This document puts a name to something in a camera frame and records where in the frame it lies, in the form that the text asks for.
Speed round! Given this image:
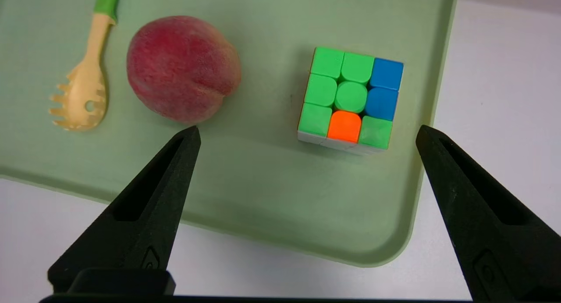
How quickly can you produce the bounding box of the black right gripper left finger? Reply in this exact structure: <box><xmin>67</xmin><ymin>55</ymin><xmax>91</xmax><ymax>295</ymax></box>
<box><xmin>47</xmin><ymin>125</ymin><xmax>202</xmax><ymax>295</ymax></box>

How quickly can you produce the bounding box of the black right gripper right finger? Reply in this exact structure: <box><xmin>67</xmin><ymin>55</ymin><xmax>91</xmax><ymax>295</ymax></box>
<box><xmin>415</xmin><ymin>125</ymin><xmax>561</xmax><ymax>303</ymax></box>

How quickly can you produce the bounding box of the yellow pasta spoon green handle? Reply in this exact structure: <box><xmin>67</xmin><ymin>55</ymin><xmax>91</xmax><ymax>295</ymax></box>
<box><xmin>48</xmin><ymin>0</ymin><xmax>123</xmax><ymax>132</ymax></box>

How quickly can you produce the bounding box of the red peach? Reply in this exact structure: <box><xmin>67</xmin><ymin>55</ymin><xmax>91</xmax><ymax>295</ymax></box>
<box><xmin>126</xmin><ymin>15</ymin><xmax>242</xmax><ymax>125</ymax></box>

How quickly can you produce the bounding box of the colourful puzzle cube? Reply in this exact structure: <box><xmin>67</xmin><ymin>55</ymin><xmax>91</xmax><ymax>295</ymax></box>
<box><xmin>297</xmin><ymin>46</ymin><xmax>405</xmax><ymax>157</ymax></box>

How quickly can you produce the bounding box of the light green plastic tray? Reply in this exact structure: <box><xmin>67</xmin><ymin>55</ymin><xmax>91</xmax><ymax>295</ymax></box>
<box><xmin>0</xmin><ymin>0</ymin><xmax>459</xmax><ymax>267</ymax></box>

